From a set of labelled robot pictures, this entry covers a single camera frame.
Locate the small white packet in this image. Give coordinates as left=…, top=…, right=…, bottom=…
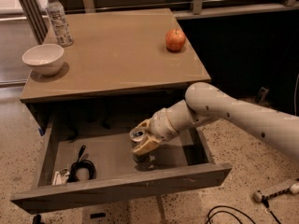
left=51, top=169, right=70, bottom=185

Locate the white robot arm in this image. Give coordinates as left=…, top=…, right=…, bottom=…
left=130, top=82, right=299, bottom=161

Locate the redbull can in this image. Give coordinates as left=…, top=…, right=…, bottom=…
left=129, top=128, right=149, bottom=163

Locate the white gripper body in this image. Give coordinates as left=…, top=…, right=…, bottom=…
left=149, top=107, right=178, bottom=141

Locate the black coiled cable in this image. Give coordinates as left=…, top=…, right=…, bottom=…
left=66, top=145, right=97, bottom=183

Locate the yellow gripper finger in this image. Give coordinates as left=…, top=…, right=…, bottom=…
left=132, top=134, right=162, bottom=156
left=136, top=119, right=150, bottom=133

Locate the small grey floor device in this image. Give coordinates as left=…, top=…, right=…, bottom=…
left=254, top=87, right=269, bottom=104

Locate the clear plastic water bottle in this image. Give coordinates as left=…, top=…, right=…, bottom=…
left=45, top=0, right=74, bottom=47

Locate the white ceramic bowl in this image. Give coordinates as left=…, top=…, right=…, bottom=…
left=22, top=44, right=64, bottom=76

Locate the open grey top drawer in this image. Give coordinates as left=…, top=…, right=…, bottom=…
left=9, top=105, right=233, bottom=216

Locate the black floor cable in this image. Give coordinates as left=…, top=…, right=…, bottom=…
left=205, top=199, right=283, bottom=224

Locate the white power strip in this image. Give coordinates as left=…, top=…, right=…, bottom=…
left=253, top=178, right=299, bottom=203

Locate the red apple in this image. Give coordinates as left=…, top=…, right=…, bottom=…
left=165, top=29, right=186, bottom=51

